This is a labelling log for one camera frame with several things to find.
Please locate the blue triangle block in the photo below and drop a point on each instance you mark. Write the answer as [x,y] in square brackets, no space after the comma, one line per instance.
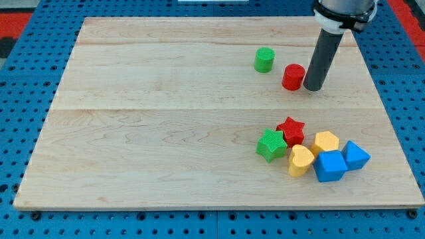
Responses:
[354,156]

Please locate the light wooden board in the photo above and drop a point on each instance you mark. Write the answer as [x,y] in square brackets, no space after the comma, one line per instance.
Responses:
[164,113]

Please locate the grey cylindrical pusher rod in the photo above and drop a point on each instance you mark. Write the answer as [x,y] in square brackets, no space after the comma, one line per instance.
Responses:
[326,47]

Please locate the yellow pentagon block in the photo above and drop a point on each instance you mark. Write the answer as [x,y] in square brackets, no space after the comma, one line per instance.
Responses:
[324,141]

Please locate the red cylinder block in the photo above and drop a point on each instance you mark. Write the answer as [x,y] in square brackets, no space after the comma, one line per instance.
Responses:
[293,77]

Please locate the green star block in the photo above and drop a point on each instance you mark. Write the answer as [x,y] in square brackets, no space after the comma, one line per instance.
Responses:
[271,145]

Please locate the blue cube block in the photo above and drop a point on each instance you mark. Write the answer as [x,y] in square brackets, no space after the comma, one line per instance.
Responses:
[330,166]

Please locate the red star block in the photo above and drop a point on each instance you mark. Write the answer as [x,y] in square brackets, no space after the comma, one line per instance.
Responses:
[292,131]

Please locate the green cylinder block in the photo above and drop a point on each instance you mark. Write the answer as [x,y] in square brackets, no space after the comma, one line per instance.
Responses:
[264,59]

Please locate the yellow heart block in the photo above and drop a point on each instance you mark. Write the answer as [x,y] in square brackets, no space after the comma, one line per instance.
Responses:
[300,160]

